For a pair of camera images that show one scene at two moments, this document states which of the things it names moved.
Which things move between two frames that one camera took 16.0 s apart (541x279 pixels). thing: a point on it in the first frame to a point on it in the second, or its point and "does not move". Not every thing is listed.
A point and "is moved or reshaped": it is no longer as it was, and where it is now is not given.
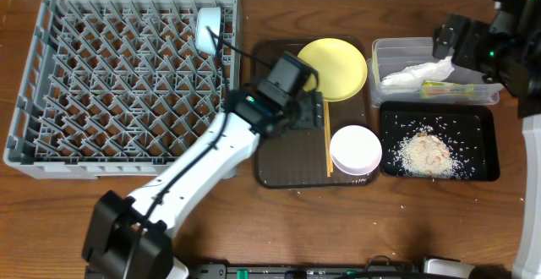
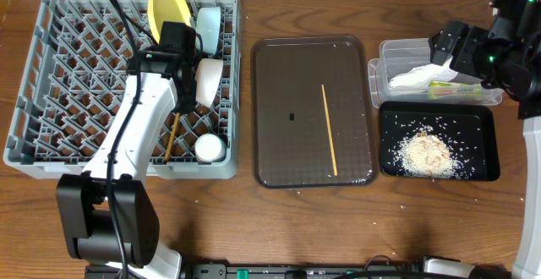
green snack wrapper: (434, 90) is moved or reshaped
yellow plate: (341, 68) to (166, 3)
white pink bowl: (356, 150) to (207, 77)
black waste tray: (468, 130) does not move
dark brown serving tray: (297, 159) does not move
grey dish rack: (117, 87) does not move
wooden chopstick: (327, 138) to (172, 137)
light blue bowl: (210, 17) does not move
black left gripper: (315, 109) to (186, 88)
